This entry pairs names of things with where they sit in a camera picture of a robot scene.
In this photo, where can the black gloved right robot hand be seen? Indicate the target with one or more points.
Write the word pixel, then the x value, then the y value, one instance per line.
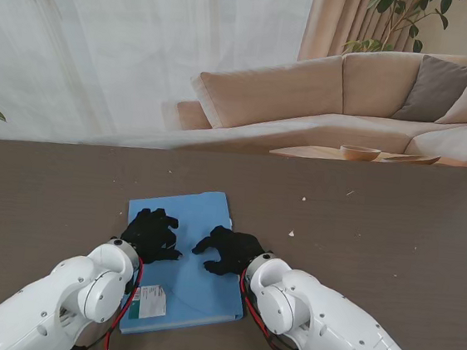
pixel 231 252

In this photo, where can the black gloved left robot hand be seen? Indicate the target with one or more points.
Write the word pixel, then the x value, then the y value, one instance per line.
pixel 151 237

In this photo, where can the blue plastic file folder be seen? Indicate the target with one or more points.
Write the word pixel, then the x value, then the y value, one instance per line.
pixel 200 288

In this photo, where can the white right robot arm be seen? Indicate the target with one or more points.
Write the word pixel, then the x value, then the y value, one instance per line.
pixel 338 328

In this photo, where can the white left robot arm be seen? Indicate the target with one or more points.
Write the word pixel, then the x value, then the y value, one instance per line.
pixel 61 303

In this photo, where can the wooden coffee table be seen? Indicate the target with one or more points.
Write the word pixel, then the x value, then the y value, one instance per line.
pixel 311 151

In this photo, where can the thin paper sliver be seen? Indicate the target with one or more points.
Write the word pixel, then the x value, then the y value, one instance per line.
pixel 350 192

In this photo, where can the wooden bowl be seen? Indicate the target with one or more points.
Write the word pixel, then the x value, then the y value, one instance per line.
pixel 359 155

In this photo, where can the beige sofa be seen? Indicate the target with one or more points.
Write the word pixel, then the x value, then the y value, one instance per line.
pixel 275 91

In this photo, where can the white sheer curtain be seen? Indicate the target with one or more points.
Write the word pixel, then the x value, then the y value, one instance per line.
pixel 126 46

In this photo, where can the flat wooden plate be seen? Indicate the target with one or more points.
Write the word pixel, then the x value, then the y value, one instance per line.
pixel 412 159

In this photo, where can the beige pleated curtain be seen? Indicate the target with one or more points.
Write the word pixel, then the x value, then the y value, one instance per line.
pixel 337 23

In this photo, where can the grey cushion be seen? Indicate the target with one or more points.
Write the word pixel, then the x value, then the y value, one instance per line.
pixel 434 91

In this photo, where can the tall green leafy plant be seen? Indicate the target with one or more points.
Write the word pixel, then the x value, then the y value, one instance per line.
pixel 387 1

